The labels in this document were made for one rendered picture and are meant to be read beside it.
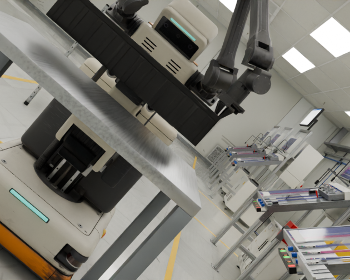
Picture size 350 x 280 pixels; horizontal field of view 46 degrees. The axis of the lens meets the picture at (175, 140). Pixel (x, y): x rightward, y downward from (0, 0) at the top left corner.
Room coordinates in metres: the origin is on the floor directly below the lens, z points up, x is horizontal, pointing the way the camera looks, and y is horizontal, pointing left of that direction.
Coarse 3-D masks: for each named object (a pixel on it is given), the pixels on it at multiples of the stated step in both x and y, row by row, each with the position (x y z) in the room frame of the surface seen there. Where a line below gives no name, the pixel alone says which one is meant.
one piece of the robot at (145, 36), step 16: (128, 32) 1.61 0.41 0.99; (144, 32) 1.59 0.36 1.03; (144, 48) 1.60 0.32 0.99; (160, 48) 1.60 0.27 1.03; (176, 64) 1.61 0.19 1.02; (192, 64) 1.61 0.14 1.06; (192, 80) 1.62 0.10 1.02; (112, 96) 1.63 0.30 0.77; (64, 128) 1.57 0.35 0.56; (80, 128) 1.57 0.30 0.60; (112, 160) 1.75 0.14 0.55
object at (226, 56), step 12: (240, 0) 1.56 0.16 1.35; (240, 12) 1.55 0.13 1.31; (240, 24) 1.54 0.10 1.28; (228, 36) 1.54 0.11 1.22; (240, 36) 1.55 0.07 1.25; (228, 48) 1.53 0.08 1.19; (216, 60) 1.52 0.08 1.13; (228, 60) 1.53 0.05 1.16; (216, 72) 1.50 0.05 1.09; (204, 84) 1.53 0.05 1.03
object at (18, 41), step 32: (0, 32) 0.85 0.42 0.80; (32, 32) 1.20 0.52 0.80; (0, 64) 1.26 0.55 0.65; (32, 64) 0.86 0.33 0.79; (64, 64) 1.14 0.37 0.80; (64, 96) 0.87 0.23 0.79; (96, 96) 1.09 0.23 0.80; (96, 128) 0.87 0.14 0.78; (128, 128) 1.04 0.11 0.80; (128, 160) 0.88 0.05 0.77; (160, 160) 1.00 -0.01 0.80; (160, 192) 1.30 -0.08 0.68; (192, 192) 0.96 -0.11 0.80; (160, 224) 0.91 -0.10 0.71
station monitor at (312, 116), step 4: (316, 108) 7.36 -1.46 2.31; (320, 108) 7.09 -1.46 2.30; (312, 112) 7.37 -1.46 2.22; (316, 112) 7.11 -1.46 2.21; (320, 112) 6.94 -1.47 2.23; (308, 116) 7.39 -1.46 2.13; (312, 116) 7.12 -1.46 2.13; (316, 116) 6.94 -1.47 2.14; (304, 120) 7.41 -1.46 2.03; (308, 120) 7.14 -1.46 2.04; (312, 120) 6.94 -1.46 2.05; (316, 120) 7.20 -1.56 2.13; (300, 124) 7.44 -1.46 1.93; (304, 124) 7.13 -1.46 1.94; (308, 124) 6.94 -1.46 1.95; (312, 124) 7.21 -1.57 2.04; (308, 128) 7.21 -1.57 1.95
